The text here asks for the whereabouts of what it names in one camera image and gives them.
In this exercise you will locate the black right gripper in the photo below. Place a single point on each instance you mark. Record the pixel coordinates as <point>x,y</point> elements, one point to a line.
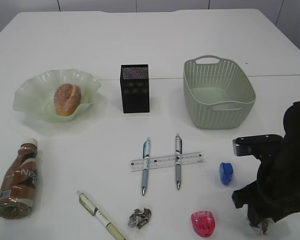
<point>276,192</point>

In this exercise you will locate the brown coffee drink bottle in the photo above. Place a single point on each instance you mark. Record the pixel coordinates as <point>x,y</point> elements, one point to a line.
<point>18,188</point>

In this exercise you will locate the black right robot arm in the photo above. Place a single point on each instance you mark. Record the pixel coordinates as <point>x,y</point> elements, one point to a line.
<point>291,124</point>

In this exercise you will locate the red pencil sharpener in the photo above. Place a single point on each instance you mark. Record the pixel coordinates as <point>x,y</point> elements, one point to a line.
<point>203,223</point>

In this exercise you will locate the blue pencil sharpener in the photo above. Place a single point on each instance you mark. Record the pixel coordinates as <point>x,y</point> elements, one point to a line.
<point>226,172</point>

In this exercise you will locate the grey black click pen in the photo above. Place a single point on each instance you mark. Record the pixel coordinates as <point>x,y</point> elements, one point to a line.
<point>178,152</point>

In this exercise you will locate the light green woven basket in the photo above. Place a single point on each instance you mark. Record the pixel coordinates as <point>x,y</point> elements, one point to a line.
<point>217,95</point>

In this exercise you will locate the blue grey click pen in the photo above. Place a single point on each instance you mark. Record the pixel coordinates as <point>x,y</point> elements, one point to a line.
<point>145,171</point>

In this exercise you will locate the white green pen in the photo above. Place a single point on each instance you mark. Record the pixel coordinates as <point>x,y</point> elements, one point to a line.
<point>95,212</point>

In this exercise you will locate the black mesh pen holder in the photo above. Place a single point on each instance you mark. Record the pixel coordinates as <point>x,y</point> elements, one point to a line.
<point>134,84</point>

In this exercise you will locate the sugared bread bun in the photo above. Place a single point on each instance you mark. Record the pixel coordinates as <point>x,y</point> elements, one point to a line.
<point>67,98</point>

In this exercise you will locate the green ruffled glass plate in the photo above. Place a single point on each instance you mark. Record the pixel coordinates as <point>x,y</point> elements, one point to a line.
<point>35,96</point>

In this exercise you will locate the clear plastic ruler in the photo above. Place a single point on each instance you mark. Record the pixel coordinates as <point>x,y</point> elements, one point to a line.
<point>167,161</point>

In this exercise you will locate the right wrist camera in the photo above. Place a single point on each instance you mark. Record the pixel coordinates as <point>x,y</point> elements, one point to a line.
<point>259,146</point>

